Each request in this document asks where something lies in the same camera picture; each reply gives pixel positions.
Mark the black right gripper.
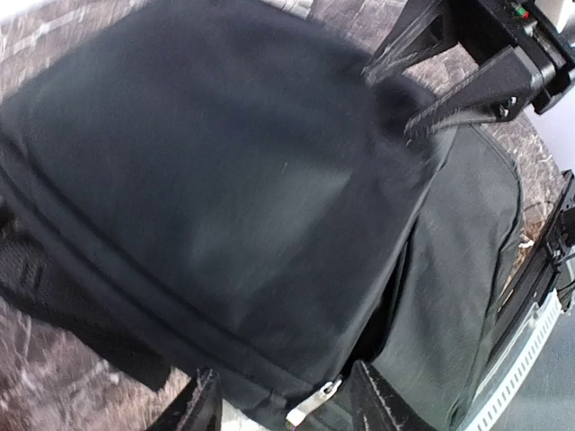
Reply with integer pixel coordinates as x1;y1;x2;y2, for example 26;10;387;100
362;0;574;139

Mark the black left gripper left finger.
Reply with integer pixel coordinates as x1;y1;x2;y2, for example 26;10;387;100
152;368;223;431

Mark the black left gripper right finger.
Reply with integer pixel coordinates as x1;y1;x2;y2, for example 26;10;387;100
349;361;431;431

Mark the black student bag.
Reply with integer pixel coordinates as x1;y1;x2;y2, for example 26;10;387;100
1;1;522;430

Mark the grey slotted cable duct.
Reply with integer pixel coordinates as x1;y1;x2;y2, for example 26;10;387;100
460;290;564;431

